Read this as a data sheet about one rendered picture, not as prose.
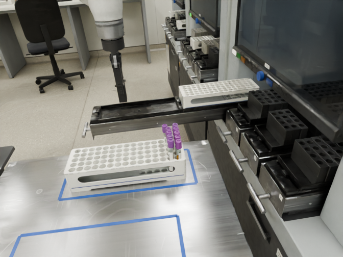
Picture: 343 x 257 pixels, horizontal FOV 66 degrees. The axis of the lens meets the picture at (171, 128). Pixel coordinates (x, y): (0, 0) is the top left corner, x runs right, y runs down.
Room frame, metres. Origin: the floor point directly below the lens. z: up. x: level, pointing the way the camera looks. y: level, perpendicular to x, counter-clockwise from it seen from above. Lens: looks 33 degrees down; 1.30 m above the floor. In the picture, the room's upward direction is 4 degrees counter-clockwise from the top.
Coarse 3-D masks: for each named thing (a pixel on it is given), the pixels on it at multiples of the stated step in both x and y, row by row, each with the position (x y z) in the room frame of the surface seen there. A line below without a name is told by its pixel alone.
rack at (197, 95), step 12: (192, 84) 0.98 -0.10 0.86; (204, 84) 0.97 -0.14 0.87; (216, 84) 0.96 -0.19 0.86; (228, 84) 0.95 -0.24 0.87; (240, 84) 0.95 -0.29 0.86; (252, 84) 0.94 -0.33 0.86; (180, 96) 0.93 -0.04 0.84; (192, 96) 0.87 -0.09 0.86; (204, 96) 0.88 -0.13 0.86; (216, 96) 0.96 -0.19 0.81; (228, 96) 0.95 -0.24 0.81; (240, 96) 0.91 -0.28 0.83
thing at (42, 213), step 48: (192, 144) 0.64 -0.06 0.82; (0, 192) 0.49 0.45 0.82; (48, 192) 0.48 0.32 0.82; (96, 192) 0.47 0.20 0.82; (144, 192) 0.46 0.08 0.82; (192, 192) 0.44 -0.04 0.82; (0, 240) 0.35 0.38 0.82; (48, 240) 0.34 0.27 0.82; (96, 240) 0.33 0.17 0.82; (144, 240) 0.32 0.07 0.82; (192, 240) 0.32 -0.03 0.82; (240, 240) 0.31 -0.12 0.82
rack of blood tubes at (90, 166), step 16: (112, 144) 0.58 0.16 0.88; (128, 144) 0.58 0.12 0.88; (144, 144) 0.58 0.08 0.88; (160, 144) 0.57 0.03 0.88; (80, 160) 0.53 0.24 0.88; (96, 160) 0.52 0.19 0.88; (112, 160) 0.52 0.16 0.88; (128, 160) 0.51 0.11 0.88; (144, 160) 0.50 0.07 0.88; (160, 160) 0.51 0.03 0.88; (176, 160) 0.49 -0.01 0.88; (80, 176) 0.48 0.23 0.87; (96, 176) 0.52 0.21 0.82; (112, 176) 0.51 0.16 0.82; (128, 176) 0.51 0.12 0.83; (144, 176) 0.49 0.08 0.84; (160, 176) 0.49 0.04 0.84; (176, 176) 0.49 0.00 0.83
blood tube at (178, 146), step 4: (176, 140) 0.50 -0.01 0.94; (180, 140) 0.50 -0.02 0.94; (176, 144) 0.50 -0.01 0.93; (180, 144) 0.49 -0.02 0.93; (176, 148) 0.50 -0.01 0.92; (180, 148) 0.49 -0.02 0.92; (176, 152) 0.50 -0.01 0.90; (180, 152) 0.50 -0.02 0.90; (176, 156) 0.50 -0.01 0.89; (180, 156) 0.50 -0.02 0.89
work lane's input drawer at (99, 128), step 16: (176, 96) 0.97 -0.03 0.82; (96, 112) 0.89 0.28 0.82; (112, 112) 0.90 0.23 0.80; (128, 112) 0.89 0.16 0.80; (144, 112) 0.89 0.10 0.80; (160, 112) 0.85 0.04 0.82; (176, 112) 0.86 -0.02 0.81; (192, 112) 0.86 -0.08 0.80; (208, 112) 0.86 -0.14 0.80; (224, 112) 0.87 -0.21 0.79; (96, 128) 0.82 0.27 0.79; (112, 128) 0.82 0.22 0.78; (128, 128) 0.83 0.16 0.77; (144, 128) 0.84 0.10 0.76
